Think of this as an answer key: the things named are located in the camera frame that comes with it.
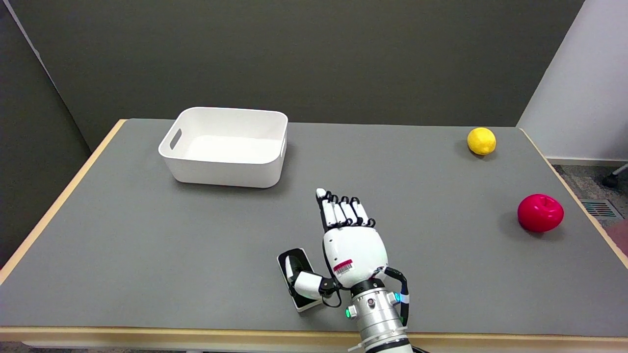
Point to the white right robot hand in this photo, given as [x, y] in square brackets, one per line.
[351, 250]

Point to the white plastic bin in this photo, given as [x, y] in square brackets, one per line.
[225, 146]

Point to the yellow lemon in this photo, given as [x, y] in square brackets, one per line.
[482, 141]

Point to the red apple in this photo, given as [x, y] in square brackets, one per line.
[540, 212]

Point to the floor vent grille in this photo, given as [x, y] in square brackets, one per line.
[601, 208]

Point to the chair caster wheel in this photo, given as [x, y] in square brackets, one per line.
[611, 180]

